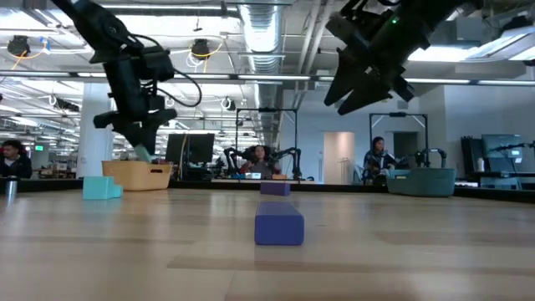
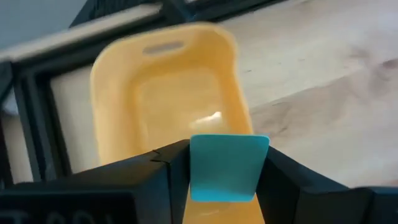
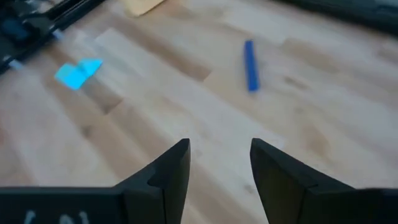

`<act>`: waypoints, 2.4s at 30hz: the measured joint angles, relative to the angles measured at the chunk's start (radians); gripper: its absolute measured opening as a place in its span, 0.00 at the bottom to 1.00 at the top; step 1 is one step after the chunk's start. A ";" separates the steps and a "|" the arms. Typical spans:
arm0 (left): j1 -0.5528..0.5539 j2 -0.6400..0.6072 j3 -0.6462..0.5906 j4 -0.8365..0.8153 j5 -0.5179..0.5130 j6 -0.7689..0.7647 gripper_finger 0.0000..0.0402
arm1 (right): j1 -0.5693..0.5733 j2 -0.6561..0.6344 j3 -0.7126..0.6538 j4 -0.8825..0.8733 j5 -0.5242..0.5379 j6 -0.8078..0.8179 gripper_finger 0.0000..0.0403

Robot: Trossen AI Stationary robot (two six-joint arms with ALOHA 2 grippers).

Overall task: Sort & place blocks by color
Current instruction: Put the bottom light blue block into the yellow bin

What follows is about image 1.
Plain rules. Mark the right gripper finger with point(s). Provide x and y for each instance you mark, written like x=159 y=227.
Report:
x=368 y=97
x=344 y=77

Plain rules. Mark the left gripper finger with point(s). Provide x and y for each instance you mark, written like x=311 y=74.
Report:
x=133 y=140
x=150 y=138

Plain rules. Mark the pale teal block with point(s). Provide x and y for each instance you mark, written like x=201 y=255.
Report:
x=143 y=154

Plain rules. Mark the teal stepped block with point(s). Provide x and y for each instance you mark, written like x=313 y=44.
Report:
x=98 y=189

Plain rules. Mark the purple rectangular block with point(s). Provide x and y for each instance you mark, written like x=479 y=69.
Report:
x=279 y=226
x=275 y=189

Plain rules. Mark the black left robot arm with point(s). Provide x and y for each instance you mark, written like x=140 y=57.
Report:
x=100 y=25

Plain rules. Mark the black background robot arm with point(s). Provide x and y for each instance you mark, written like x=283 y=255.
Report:
x=230 y=159
x=434 y=152
x=292 y=156

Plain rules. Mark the yellow plastic bin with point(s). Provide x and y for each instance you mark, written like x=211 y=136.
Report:
x=136 y=176

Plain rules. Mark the white pillar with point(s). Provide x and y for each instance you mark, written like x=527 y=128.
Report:
x=95 y=159

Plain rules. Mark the black monitor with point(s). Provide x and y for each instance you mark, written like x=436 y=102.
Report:
x=196 y=148

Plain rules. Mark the person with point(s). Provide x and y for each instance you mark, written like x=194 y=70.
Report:
x=14 y=163
x=261 y=165
x=376 y=161

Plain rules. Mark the white door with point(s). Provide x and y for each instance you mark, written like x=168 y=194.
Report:
x=338 y=156

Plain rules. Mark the long ceiling light strip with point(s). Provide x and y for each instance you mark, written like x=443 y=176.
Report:
x=271 y=77

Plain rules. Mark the teal plastic bin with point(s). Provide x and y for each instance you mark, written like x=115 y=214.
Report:
x=422 y=182

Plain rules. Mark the metal cylinder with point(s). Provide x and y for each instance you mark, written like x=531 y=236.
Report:
x=11 y=188

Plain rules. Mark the white bottle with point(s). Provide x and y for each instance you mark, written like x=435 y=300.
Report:
x=481 y=165

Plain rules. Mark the grey computer monitor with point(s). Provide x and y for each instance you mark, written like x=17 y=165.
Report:
x=499 y=145

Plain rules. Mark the black aluminium table frame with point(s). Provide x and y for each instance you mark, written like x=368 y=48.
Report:
x=200 y=184

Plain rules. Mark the black ceiling camera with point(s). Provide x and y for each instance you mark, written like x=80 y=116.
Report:
x=200 y=48
x=18 y=45

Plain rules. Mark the silver ventilation duct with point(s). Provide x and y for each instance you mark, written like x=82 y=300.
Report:
x=261 y=33

